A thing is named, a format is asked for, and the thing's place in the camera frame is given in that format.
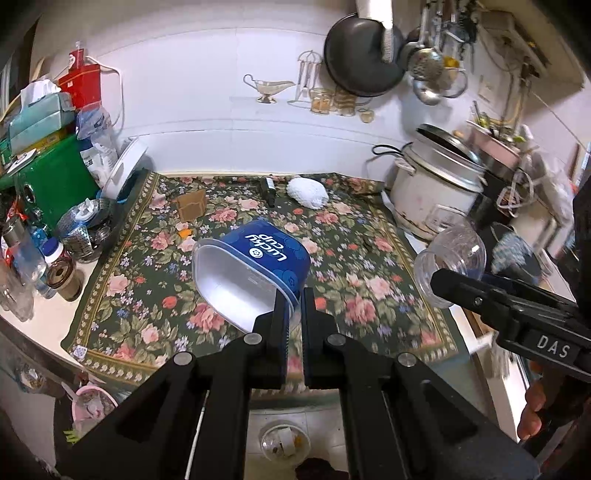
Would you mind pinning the white water heater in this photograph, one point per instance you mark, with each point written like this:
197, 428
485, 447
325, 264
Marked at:
512, 34

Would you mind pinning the white rice cooker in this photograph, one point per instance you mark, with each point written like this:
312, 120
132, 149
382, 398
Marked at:
438, 184

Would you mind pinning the metal ladle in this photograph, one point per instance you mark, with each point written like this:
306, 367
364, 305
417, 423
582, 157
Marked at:
427, 92

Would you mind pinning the green box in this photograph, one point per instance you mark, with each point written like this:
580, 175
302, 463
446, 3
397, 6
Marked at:
51, 182

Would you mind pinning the metal steamer basket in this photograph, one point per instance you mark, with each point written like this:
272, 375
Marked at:
82, 228

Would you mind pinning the person's right hand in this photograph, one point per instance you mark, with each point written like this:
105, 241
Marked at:
533, 408

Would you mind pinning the blue paper cup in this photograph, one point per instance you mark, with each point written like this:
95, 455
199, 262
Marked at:
251, 270

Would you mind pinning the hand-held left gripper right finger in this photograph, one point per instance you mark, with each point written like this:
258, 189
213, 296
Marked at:
314, 337

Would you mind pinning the clear water bottle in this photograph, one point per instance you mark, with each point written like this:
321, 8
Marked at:
23, 249

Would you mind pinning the clear plastic cup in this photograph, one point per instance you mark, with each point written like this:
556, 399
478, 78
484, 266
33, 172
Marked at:
452, 263

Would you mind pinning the mesh strainer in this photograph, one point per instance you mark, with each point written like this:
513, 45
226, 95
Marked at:
455, 82

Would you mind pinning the brown glass jar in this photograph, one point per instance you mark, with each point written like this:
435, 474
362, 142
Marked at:
62, 278

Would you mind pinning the small orange peel piece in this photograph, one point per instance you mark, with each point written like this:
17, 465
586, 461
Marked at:
184, 232

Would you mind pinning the red snack packet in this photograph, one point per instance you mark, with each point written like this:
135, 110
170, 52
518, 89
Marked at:
19, 211

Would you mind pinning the cleaver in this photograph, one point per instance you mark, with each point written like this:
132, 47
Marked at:
376, 21

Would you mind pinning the blue printed plastic bag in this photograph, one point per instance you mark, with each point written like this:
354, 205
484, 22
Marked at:
97, 138

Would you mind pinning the metal slotted skimmer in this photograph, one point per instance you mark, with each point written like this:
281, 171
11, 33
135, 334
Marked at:
427, 62

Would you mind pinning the floral woven mat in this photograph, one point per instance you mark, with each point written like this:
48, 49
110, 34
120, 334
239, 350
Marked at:
138, 300

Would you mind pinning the silver gravy boat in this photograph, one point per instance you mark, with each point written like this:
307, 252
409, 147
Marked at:
268, 86

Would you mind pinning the glass bowl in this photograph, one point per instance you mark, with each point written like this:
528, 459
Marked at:
284, 441

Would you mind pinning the white round lid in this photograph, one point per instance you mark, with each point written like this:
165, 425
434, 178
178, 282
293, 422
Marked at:
123, 168

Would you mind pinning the teal dishcloth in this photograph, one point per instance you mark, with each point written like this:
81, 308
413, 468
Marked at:
515, 244

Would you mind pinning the small brown cardboard box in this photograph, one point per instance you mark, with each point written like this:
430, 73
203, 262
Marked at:
191, 206

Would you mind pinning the black frying pan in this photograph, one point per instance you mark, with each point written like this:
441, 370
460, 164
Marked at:
362, 57

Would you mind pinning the clear drinking glass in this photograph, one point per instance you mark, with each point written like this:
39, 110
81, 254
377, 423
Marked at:
14, 295

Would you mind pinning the black pot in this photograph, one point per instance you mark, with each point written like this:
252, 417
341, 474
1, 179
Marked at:
512, 258

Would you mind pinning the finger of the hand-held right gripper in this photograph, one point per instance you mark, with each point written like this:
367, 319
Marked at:
485, 297

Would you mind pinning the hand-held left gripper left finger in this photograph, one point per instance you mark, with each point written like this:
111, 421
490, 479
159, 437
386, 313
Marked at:
277, 332

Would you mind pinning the pink utensil basin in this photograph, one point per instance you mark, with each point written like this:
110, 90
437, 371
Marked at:
501, 144

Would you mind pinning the small black bottle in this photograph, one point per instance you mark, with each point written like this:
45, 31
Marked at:
268, 189

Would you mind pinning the red box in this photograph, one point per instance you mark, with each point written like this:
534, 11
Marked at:
82, 85

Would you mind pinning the pink bin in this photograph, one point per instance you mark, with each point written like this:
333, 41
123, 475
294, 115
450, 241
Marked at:
94, 405

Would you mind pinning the white crumpled cloth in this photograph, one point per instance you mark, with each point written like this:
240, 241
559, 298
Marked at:
307, 191

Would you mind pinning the teal tissue box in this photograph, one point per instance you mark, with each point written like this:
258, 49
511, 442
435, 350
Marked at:
39, 115

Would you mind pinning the white plastic bag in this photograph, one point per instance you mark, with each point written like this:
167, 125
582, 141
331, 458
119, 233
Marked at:
554, 184

